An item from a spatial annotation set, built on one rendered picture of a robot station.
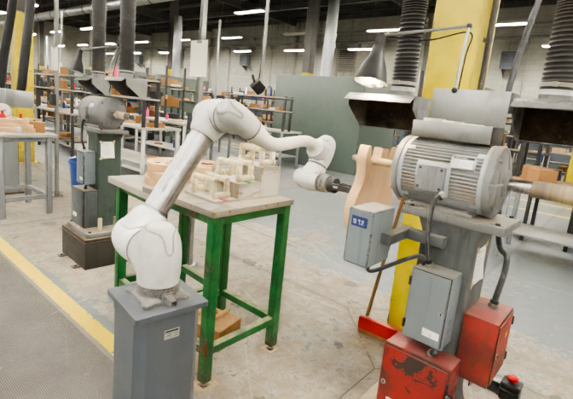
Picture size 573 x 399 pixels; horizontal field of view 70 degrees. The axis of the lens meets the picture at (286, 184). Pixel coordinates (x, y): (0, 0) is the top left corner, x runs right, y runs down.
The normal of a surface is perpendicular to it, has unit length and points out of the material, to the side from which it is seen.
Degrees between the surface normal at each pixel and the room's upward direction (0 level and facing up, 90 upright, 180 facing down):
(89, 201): 90
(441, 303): 90
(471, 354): 90
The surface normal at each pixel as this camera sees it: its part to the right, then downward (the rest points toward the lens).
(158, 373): 0.66, 0.20
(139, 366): -0.06, 0.18
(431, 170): -0.65, 0.07
